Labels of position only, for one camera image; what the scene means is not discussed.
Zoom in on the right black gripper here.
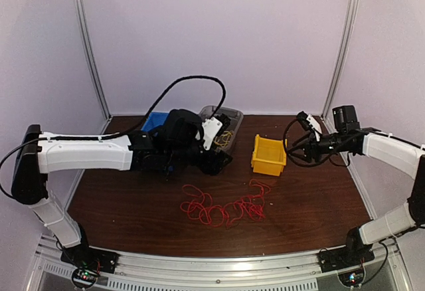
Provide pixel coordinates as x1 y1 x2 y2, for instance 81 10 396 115
288 131 348 163

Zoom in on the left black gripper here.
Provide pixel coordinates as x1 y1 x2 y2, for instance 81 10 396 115
166 141 233 175

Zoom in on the yellow cable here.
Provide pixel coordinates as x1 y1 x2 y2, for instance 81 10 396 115
214 130 235 147

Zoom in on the red cable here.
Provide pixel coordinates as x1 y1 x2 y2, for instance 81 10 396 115
179 178 272 229

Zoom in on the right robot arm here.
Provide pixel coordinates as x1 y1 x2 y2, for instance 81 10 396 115
284 105 424 266

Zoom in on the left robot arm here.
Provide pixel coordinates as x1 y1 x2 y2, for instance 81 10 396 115
11 110 232 267

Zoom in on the grey transparent plastic tub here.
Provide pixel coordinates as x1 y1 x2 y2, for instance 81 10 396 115
214 107 244 155

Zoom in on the yellow plastic bin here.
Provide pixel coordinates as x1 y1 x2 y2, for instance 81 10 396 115
251 134 286 177

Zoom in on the blue plastic bin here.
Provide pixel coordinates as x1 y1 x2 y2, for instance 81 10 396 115
141 112 169 132

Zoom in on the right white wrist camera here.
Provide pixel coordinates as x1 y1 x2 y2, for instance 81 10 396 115
296 111 322 142

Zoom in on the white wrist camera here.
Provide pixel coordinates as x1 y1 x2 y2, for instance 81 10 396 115
296 111 322 142
200 114 230 151

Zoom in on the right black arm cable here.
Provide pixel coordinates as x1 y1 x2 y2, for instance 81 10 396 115
282 118 351 167

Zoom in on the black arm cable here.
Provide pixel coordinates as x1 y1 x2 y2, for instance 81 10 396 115
282 118 351 167
0 75 227 199

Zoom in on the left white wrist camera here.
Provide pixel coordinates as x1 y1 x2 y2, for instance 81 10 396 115
200 114 230 151

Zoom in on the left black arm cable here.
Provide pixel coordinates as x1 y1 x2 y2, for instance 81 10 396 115
0 75 227 199

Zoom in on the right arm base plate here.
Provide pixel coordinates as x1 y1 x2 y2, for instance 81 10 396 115
317 246 375 273

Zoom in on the aluminium front rail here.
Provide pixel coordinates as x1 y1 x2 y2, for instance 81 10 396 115
31 231 408 291

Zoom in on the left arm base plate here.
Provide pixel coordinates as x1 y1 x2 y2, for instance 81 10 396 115
60 248 119 274

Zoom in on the right aluminium frame post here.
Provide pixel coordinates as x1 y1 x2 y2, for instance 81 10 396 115
321 0 360 118

